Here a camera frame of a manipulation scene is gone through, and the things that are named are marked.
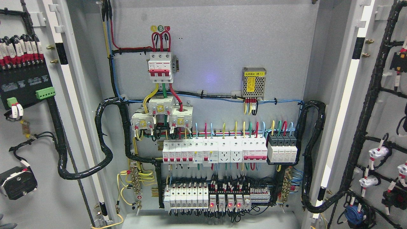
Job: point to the white current transformer cluster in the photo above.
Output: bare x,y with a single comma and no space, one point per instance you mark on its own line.
162,110

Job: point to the perforated metal power supply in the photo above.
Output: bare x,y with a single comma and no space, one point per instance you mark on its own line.
254,82

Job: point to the grey robotic right hand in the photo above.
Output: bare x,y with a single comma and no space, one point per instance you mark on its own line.
6,225

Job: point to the black digital power meter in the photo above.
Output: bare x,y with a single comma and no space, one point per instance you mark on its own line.
23,82

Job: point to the lower white breaker row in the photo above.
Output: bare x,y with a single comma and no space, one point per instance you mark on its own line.
186,197

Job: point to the red white main breaker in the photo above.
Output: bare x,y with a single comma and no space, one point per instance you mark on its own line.
162,66

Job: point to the black white surge protector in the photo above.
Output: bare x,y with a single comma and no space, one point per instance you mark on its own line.
282,150

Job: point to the relay terminal block row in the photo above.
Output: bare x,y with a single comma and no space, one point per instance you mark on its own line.
237,196

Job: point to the grey cabinet door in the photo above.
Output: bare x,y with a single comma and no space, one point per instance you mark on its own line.
57,203
354,152

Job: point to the white socket breaker row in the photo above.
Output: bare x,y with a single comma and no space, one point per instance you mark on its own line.
212,150

